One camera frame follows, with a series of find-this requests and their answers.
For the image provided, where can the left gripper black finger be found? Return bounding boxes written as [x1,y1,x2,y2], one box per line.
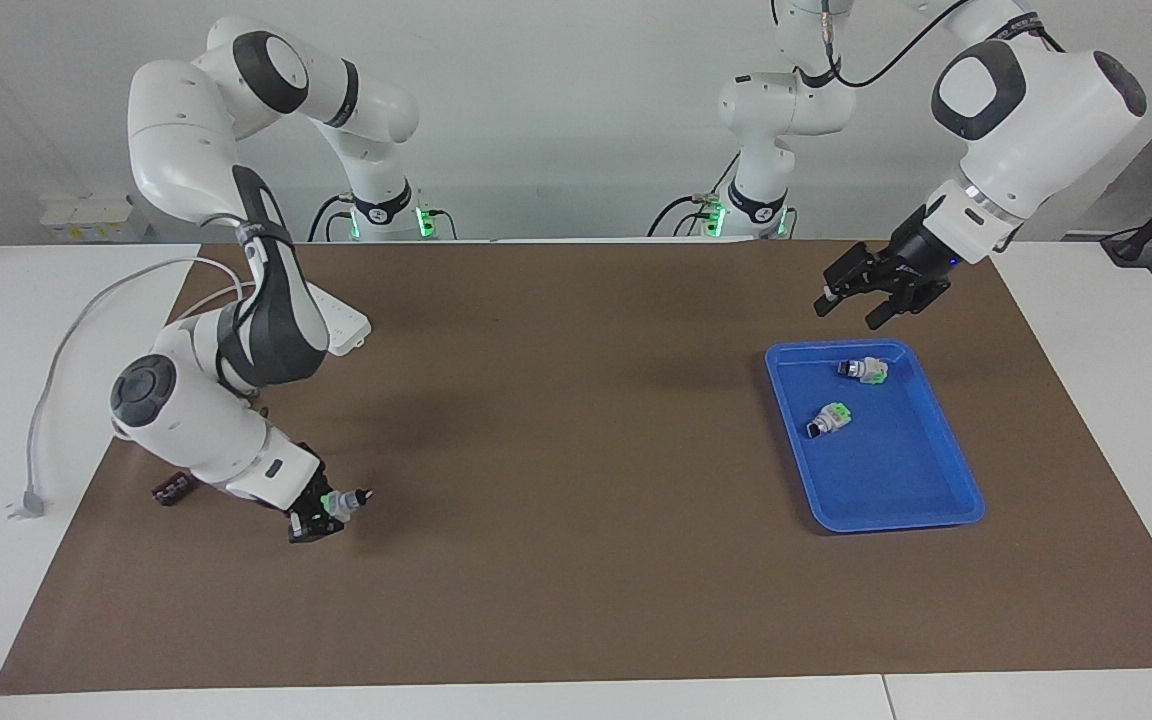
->
[814,243,897,316]
[864,280,949,331]

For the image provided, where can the white power strip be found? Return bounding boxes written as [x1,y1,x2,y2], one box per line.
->
[311,290,373,357]

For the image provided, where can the blue plastic tray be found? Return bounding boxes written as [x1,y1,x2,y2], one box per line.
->
[765,340,986,534]

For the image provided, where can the brown paper mat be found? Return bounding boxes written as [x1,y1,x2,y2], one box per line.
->
[0,238,1152,696]

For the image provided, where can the white cardboard box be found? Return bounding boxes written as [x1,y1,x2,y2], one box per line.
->
[41,193,152,244]

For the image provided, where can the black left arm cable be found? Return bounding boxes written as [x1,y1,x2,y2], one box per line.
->
[796,0,1067,89]

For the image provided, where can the black left base cables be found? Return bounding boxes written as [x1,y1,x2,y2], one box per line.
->
[648,150,737,238]

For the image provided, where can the black right base cable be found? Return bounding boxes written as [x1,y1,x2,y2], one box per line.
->
[309,190,357,243]

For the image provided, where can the white power strip cable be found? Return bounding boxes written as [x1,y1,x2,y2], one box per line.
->
[6,257,257,521]

